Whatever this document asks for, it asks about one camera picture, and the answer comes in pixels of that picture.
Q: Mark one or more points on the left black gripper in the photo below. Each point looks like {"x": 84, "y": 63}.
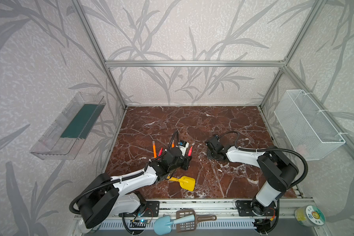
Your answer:
{"x": 186, "y": 161}

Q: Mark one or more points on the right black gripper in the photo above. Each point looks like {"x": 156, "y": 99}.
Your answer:
{"x": 212, "y": 144}

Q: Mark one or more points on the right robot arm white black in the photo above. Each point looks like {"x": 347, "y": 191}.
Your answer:
{"x": 282, "y": 168}

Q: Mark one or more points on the yellow toy shovel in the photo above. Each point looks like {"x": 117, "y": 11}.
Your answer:
{"x": 185, "y": 182}

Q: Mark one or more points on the small circuit board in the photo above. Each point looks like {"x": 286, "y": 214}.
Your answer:
{"x": 142, "y": 223}

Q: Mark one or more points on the light blue toy shovel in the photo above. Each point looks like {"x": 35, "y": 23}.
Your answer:
{"x": 163, "y": 225}

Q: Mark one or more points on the brown toy sieve scoop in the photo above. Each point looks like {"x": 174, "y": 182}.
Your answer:
{"x": 192, "y": 225}

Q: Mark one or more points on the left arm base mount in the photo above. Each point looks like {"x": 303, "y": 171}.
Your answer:
{"x": 147, "y": 209}

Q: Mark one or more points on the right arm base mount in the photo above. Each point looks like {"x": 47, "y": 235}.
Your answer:
{"x": 247, "y": 208}

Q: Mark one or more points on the white wire mesh basket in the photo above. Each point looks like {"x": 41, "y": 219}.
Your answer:
{"x": 308, "y": 129}

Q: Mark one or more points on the clear plastic wall tray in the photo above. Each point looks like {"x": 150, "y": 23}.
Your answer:
{"x": 67, "y": 134}

